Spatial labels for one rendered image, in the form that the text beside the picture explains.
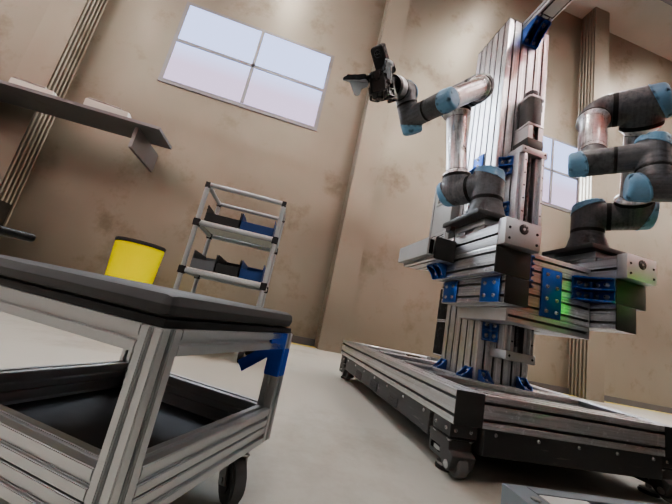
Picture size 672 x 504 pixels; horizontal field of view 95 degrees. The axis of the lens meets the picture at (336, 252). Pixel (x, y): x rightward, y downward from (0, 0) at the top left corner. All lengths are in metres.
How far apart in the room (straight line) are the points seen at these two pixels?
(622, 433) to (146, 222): 3.95
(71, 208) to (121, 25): 2.31
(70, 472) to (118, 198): 3.80
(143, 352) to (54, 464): 0.15
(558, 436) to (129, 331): 1.13
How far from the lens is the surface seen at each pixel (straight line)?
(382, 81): 1.11
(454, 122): 1.53
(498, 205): 1.31
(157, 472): 0.47
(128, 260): 3.22
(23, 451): 0.53
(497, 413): 1.08
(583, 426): 1.29
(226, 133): 4.25
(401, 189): 4.37
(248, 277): 1.95
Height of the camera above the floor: 0.35
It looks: 12 degrees up
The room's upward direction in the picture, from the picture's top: 12 degrees clockwise
